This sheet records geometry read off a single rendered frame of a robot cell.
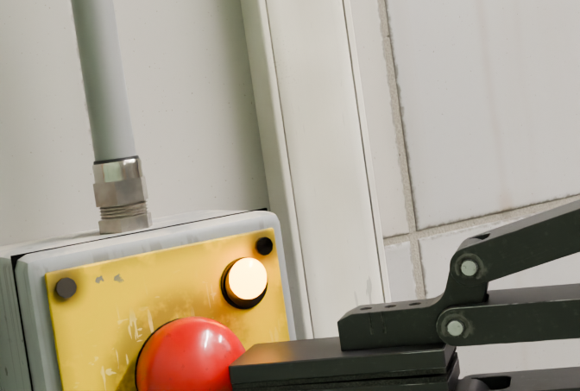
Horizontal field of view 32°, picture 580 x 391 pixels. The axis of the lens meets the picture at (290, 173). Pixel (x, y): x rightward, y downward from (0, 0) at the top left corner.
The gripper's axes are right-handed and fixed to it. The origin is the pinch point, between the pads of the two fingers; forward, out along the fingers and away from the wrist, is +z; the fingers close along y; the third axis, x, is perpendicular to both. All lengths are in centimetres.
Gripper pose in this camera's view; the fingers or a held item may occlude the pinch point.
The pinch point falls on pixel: (344, 368)
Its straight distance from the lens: 34.1
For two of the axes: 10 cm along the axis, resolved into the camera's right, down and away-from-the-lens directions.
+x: 2.6, -0.9, 9.6
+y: 1.4, 9.9, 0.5
